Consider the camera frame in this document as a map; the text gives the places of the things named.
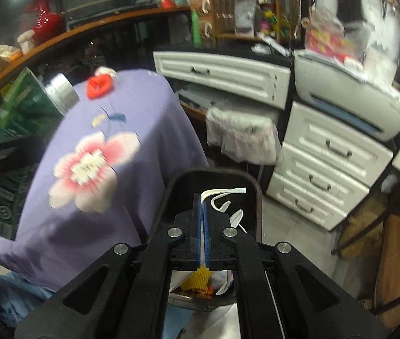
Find dark trash bin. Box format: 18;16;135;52
151;169;264;312

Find light blue cloth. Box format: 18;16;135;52
0;272;56;339

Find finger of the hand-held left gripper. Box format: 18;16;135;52
0;120;45;173

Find translucent hanging plastic bag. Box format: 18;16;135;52
205;108;282;165

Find clear bag of colourful packets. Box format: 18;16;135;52
304;9;366;64

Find green white carton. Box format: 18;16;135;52
0;67;81;244

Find white orange drink bottle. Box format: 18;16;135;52
96;66;118;79

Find curved wooden counter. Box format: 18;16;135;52
0;7;194;107

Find white wide drawer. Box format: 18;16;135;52
152;51;292;110

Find purple floral tablecloth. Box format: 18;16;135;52
0;69;209;294

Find green plastic bottle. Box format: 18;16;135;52
191;10;202;46

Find wooden shelf rack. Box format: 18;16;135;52
209;0;292;41

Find white drawer cabinet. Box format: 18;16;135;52
267;101;395;232

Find white plastic bag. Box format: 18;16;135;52
170;186;247;297

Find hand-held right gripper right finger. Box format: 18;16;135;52
203;201;388;339

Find stack of brown boxes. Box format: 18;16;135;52
189;0;218;39

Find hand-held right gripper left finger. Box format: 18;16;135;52
16;194;202;339

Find red foam fruit net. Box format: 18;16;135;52
87;74;114;99

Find yellow foam fruit net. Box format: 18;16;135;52
181;266;211;290

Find clear jar with white lid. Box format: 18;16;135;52
18;30;36;52

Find red ceramic vase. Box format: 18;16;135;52
25;0;64;39

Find white printer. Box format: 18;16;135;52
294;49;400;142

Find orange peel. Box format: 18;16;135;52
189;287;215;298

